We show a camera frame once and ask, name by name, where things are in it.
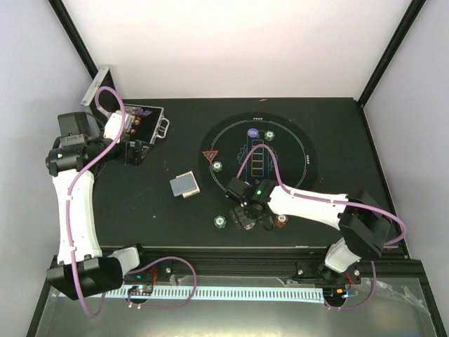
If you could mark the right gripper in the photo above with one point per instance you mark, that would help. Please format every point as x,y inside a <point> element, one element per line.
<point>240,220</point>

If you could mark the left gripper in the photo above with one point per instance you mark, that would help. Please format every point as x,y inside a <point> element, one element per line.
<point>136,158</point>

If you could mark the green poker chip stack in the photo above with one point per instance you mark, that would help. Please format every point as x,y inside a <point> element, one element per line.
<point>220,222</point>

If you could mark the red triangular all-in button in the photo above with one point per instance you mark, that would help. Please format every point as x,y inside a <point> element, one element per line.
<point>210,155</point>

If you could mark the purple small blind button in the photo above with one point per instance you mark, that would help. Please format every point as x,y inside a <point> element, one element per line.
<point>253,133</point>

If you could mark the blue white poker chip stack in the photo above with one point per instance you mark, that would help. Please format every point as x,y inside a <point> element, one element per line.
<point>249,226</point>

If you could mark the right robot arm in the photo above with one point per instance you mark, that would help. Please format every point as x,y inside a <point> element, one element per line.
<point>363,227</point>

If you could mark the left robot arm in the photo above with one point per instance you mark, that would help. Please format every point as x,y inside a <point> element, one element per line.
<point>82,270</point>

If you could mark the red dice in case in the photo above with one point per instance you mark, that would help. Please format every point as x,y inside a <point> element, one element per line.
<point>135,126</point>

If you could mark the aluminium poker chip case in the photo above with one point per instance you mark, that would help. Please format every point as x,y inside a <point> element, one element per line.
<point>143,122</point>

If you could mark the brown poker chip stack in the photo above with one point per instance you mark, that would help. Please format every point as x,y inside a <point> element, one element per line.
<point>281,220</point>

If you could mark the purple chips in case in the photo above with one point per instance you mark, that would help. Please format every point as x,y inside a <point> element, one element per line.
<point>141,112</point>

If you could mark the round black poker mat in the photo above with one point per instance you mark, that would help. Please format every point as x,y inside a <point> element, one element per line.
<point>291,151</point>

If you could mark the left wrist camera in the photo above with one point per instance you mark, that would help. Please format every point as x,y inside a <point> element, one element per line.
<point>113,124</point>

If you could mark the black aluminium mounting rail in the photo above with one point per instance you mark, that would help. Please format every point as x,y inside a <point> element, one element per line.
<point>285,263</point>

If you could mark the white perforated cable strip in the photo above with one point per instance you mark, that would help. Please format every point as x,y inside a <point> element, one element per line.
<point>278,294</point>

